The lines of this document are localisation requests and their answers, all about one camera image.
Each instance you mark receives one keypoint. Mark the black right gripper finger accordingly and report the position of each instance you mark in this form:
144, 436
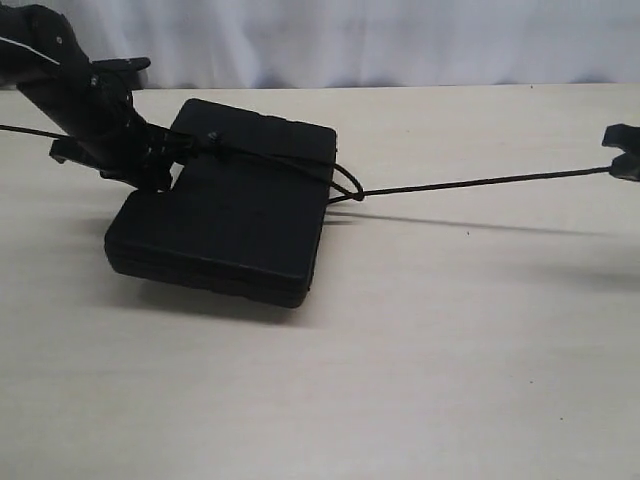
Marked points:
621, 136
625, 167

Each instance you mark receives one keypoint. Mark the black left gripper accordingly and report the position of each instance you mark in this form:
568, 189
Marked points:
124, 148

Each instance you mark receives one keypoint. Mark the black plastic carry case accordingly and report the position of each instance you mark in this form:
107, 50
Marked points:
245, 224

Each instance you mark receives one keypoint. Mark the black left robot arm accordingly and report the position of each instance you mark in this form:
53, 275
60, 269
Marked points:
90, 101

